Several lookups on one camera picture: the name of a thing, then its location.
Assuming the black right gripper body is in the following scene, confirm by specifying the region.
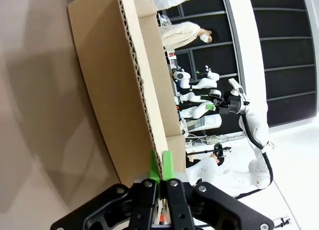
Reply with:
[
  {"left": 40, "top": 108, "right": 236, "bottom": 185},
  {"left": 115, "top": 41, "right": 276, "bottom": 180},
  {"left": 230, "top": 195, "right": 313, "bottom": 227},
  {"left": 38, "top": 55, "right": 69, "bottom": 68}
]
[{"left": 218, "top": 96, "right": 241, "bottom": 115}]

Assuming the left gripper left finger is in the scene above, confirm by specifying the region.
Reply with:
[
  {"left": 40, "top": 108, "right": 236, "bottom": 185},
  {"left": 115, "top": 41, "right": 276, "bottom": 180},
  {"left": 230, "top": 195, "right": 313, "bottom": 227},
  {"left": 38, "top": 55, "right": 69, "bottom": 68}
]
[{"left": 50, "top": 150, "right": 162, "bottom": 230}]

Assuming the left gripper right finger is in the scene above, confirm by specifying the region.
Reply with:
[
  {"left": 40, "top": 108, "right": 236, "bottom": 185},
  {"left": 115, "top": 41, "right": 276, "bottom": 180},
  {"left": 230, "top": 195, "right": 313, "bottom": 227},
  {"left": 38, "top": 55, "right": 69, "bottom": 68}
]
[{"left": 161, "top": 150, "right": 275, "bottom": 230}]

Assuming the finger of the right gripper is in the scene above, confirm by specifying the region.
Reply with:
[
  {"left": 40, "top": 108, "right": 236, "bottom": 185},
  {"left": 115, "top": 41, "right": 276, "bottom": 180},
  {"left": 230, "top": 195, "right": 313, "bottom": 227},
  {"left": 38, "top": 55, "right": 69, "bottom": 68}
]
[
  {"left": 200, "top": 92, "right": 224, "bottom": 103},
  {"left": 204, "top": 102, "right": 223, "bottom": 112}
]

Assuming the brown cardboard box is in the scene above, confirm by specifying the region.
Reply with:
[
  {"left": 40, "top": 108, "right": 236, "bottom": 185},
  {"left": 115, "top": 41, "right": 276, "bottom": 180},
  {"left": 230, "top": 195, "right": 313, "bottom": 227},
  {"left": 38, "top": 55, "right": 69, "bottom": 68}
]
[{"left": 66, "top": 0, "right": 186, "bottom": 189}]

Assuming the white device with screen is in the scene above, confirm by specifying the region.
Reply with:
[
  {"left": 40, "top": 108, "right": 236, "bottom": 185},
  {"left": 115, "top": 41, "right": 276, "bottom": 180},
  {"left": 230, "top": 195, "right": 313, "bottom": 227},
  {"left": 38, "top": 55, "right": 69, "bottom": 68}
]
[{"left": 185, "top": 114, "right": 223, "bottom": 134}]

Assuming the person cream coat white mask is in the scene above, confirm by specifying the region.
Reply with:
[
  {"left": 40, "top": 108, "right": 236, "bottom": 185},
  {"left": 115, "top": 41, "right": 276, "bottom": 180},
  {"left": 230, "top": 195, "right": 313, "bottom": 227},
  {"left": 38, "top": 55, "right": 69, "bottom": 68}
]
[{"left": 159, "top": 21, "right": 220, "bottom": 50}]

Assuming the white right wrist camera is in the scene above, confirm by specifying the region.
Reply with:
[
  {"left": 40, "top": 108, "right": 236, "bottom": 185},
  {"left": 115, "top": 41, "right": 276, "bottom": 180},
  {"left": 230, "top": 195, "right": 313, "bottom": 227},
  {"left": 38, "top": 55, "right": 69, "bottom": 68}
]
[{"left": 228, "top": 78, "right": 244, "bottom": 96}]

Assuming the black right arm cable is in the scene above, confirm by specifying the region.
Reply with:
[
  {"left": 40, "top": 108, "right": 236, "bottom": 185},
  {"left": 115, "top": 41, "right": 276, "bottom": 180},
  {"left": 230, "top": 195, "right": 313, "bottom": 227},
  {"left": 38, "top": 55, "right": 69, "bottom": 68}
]
[{"left": 235, "top": 113, "right": 274, "bottom": 200}]

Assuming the black camera on pole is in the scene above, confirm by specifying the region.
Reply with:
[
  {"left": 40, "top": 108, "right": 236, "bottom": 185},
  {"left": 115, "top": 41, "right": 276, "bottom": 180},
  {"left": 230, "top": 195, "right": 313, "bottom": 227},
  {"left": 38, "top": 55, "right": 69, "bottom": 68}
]
[{"left": 187, "top": 143, "right": 233, "bottom": 158}]

